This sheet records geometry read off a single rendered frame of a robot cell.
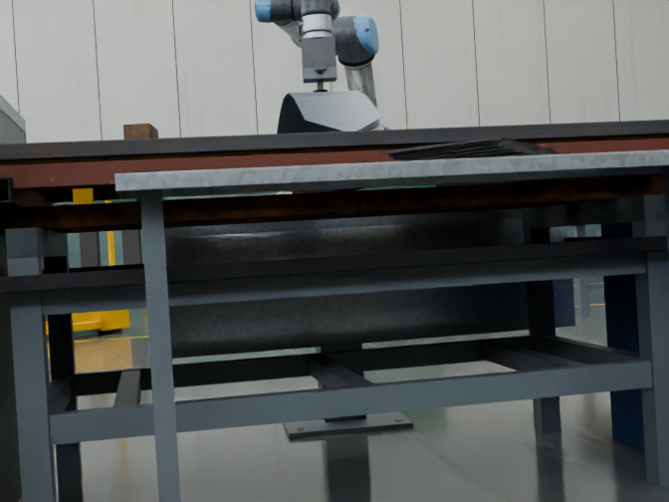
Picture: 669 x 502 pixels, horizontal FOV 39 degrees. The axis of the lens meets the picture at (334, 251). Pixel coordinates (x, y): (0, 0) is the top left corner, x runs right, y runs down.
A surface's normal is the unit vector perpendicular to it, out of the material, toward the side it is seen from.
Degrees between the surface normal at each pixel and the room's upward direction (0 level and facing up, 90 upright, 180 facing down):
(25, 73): 90
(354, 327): 90
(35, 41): 90
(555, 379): 90
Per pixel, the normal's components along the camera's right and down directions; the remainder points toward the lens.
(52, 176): 0.19, 0.00
